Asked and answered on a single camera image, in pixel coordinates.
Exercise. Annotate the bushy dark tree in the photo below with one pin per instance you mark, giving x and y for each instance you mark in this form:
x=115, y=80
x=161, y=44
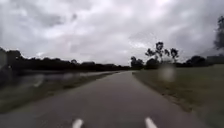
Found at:
x=136, y=63

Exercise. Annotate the grey asphalt road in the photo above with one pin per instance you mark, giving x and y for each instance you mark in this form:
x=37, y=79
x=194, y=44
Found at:
x=110, y=100

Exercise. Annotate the tall thin tree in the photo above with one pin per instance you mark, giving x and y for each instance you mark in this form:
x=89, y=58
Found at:
x=159, y=49

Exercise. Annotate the long row of dark trees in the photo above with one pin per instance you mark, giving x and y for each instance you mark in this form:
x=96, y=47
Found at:
x=50, y=64

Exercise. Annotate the small thin tree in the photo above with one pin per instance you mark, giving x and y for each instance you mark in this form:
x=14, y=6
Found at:
x=174, y=53

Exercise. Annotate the robot's own part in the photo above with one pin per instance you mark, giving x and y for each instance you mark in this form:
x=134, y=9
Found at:
x=150, y=122
x=77, y=124

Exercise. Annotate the grass field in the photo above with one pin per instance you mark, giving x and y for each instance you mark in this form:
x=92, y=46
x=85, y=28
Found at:
x=193, y=86

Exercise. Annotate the distant dark trees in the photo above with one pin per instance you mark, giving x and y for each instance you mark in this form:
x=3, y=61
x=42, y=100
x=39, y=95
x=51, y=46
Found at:
x=196, y=61

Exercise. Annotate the grass verge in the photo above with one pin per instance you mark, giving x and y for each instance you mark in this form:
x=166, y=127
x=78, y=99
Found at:
x=30, y=93

